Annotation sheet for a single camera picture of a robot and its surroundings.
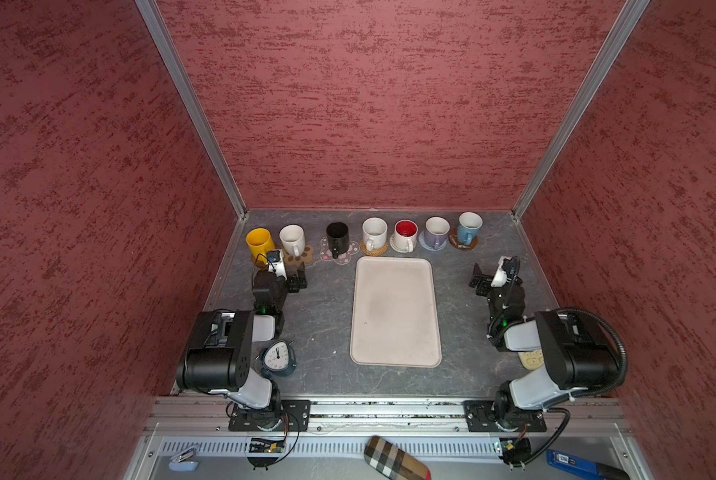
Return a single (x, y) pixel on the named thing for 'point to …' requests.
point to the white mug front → (293, 238)
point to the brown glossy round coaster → (454, 241)
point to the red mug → (405, 235)
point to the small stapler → (184, 461)
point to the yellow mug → (260, 242)
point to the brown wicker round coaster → (374, 252)
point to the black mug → (338, 238)
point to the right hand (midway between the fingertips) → (487, 269)
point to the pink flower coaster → (342, 259)
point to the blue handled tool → (585, 468)
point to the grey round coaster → (421, 239)
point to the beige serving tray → (394, 316)
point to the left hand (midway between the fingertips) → (290, 267)
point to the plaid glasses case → (394, 462)
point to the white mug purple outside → (436, 230)
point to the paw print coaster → (307, 257)
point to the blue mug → (468, 227)
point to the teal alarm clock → (278, 359)
